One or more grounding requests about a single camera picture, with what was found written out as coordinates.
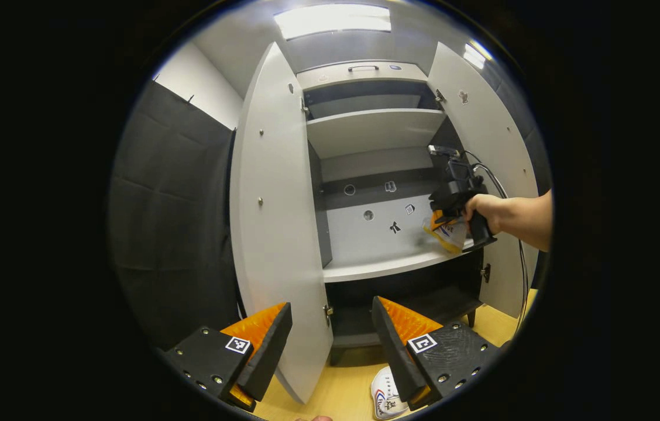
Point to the large ceiling light panel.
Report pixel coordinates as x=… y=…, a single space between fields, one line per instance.
x=333 y=20

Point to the white shoe with yellow sole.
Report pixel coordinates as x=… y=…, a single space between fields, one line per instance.
x=387 y=397
x=453 y=237

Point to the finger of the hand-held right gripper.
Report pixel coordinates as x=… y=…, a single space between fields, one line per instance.
x=438 y=219

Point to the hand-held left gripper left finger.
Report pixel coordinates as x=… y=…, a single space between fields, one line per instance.
x=268 y=351

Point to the white grey shoe cabinet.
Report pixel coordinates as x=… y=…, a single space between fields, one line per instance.
x=374 y=131

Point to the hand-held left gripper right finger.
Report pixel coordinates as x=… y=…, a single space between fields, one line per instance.
x=394 y=351

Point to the small ceiling light panel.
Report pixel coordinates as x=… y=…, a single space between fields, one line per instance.
x=475 y=55

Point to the grey cabinet drawer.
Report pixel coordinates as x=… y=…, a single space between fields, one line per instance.
x=330 y=76

